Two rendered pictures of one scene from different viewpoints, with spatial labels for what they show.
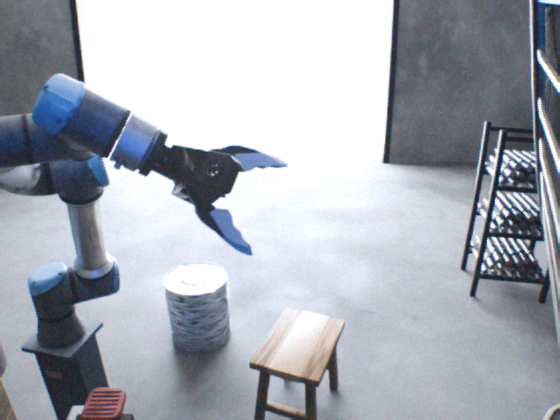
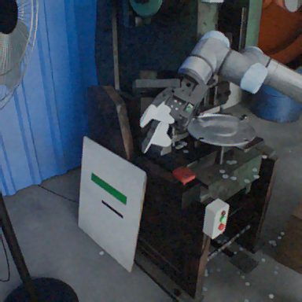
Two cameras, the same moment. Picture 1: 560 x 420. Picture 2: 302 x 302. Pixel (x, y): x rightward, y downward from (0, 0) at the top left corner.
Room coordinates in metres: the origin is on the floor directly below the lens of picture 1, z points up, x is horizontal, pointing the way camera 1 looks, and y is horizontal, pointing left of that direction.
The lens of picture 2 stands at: (1.08, -0.31, 1.35)
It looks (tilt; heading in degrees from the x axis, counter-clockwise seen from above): 30 degrees down; 146
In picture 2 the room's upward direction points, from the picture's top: straight up
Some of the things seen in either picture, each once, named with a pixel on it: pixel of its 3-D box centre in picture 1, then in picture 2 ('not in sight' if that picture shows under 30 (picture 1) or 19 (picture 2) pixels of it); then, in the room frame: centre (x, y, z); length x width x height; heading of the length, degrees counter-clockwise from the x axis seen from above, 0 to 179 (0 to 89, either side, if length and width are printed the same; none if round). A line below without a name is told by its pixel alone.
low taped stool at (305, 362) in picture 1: (299, 374); not in sight; (1.12, -0.07, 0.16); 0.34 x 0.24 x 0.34; 158
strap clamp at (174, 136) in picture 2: not in sight; (171, 135); (0.18, 0.41, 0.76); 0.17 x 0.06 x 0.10; 96
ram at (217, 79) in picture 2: not in sight; (210, 64); (0.20, 0.58, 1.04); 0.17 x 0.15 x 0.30; 6
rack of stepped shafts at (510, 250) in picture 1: (516, 211); not in sight; (1.98, -1.35, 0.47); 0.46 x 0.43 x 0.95; 166
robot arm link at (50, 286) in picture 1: (53, 288); not in sight; (0.97, 0.69, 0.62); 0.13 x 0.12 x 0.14; 121
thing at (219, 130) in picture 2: not in sight; (221, 128); (0.29, 0.59, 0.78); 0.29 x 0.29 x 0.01
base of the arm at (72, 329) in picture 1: (59, 321); not in sight; (0.96, 0.69, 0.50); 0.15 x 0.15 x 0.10
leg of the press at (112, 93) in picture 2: not in sight; (134, 189); (0.05, 0.29, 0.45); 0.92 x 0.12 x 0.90; 6
